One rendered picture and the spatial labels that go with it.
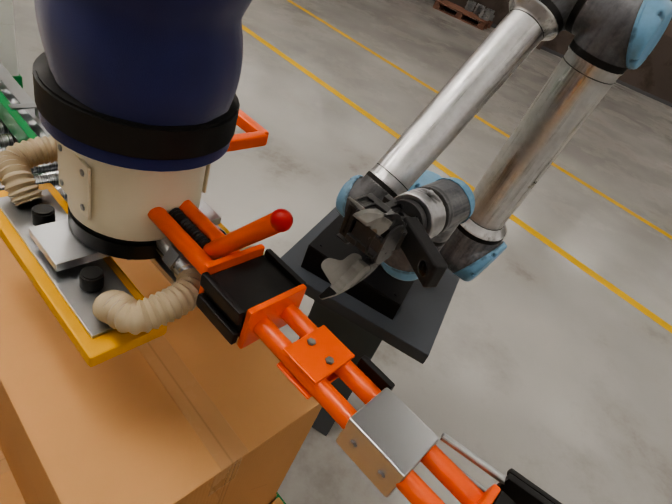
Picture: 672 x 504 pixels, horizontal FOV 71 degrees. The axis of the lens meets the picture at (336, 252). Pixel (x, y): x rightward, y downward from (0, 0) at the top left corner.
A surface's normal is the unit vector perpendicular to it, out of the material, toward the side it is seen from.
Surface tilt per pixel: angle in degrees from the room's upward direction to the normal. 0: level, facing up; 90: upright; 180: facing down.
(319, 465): 0
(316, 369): 0
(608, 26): 96
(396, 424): 0
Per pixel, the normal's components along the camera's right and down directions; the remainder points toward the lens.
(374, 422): 0.31, -0.74
